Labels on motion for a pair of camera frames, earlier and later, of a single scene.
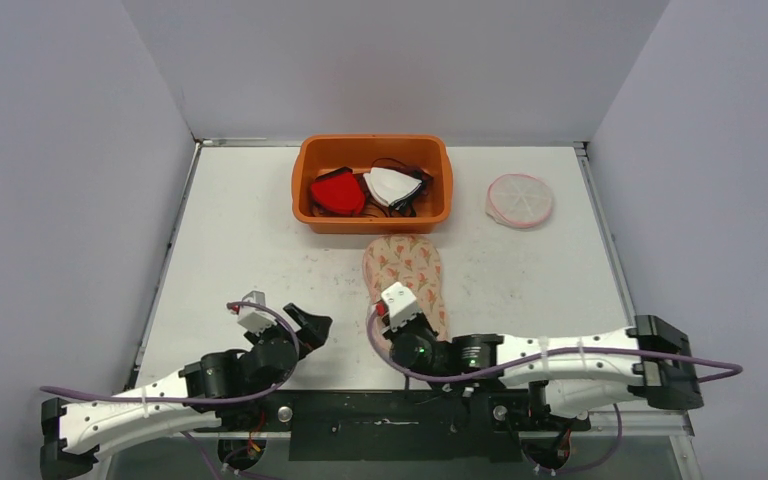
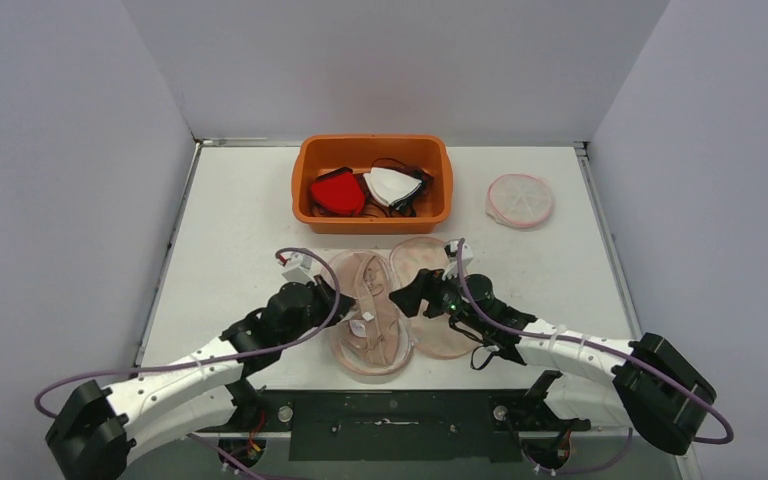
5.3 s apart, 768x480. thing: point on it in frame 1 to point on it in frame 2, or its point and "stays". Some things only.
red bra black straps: x=339 y=190 stays
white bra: x=390 y=187 stays
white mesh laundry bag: x=519 y=200 stays
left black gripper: x=313 y=332 to x=328 y=299
